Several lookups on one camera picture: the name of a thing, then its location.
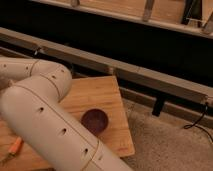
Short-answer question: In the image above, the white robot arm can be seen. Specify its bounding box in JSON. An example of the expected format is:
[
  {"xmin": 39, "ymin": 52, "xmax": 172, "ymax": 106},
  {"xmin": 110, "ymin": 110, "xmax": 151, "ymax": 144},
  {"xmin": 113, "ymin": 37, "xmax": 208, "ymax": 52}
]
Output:
[{"xmin": 0, "ymin": 57, "xmax": 133, "ymax": 171}]

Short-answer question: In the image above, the wooden table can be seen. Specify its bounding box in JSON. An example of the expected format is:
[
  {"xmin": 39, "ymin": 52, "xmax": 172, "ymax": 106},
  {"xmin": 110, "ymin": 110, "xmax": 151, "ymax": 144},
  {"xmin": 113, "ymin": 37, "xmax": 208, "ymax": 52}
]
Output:
[{"xmin": 0, "ymin": 76, "xmax": 133, "ymax": 171}]

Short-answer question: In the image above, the dark purple bowl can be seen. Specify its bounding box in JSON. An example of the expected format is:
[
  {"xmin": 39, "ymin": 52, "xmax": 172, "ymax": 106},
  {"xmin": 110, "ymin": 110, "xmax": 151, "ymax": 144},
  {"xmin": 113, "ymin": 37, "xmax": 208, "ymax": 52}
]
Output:
[{"xmin": 81, "ymin": 109, "xmax": 109, "ymax": 136}]

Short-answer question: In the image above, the orange carrot toy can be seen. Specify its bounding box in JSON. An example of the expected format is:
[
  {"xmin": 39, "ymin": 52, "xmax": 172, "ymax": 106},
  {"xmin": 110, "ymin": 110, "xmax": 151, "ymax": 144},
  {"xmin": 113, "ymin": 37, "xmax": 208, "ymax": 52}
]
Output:
[{"xmin": 0, "ymin": 137, "xmax": 23, "ymax": 165}]

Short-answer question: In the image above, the grey metal rail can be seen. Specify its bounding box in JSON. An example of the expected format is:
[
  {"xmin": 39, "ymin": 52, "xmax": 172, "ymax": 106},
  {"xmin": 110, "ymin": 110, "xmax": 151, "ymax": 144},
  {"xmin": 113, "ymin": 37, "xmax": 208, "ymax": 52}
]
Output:
[{"xmin": 0, "ymin": 27, "xmax": 213, "ymax": 129}]

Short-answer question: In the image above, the black cable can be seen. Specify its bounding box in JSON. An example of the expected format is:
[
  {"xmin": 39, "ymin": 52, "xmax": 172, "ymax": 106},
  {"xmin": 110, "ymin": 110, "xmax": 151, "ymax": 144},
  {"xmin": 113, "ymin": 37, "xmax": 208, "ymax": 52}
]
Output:
[{"xmin": 182, "ymin": 102, "xmax": 213, "ymax": 141}]

